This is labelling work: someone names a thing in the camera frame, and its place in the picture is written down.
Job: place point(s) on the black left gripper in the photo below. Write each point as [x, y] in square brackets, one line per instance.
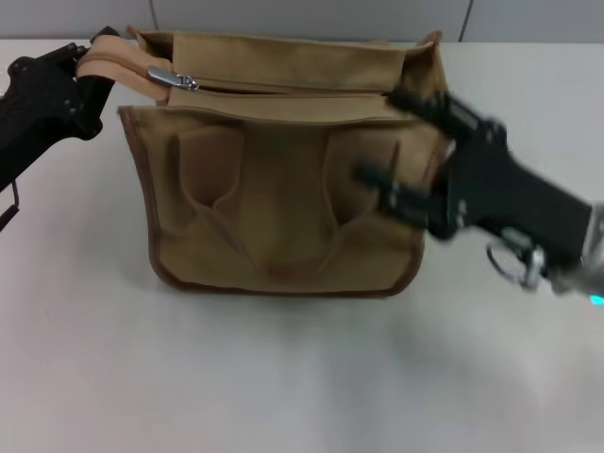
[33, 108]

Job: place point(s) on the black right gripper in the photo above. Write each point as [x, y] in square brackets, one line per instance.
[509, 198]

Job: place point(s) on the silver metal zipper pull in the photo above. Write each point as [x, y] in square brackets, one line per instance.
[165, 76]

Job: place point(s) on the khaki canvas food bag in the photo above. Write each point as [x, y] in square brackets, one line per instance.
[283, 189]

